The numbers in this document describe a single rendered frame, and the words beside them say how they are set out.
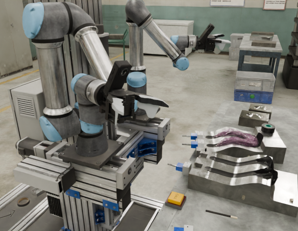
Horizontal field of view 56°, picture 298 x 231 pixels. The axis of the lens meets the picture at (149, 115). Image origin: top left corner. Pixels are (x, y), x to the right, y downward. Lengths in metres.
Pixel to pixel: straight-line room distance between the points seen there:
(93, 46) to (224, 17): 7.57
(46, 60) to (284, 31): 7.80
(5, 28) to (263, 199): 6.20
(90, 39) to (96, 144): 0.47
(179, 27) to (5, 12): 4.13
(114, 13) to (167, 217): 8.51
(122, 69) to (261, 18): 7.83
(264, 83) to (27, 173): 4.13
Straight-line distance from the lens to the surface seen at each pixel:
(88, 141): 1.29
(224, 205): 1.43
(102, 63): 1.05
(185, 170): 1.57
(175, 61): 1.65
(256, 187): 1.41
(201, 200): 1.44
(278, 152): 1.79
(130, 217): 2.20
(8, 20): 6.93
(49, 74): 1.13
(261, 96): 5.01
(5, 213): 2.46
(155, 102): 0.76
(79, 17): 1.12
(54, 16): 1.09
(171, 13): 8.81
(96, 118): 0.95
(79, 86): 0.91
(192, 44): 1.77
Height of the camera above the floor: 1.72
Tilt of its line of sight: 24 degrees down
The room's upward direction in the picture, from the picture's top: straight up
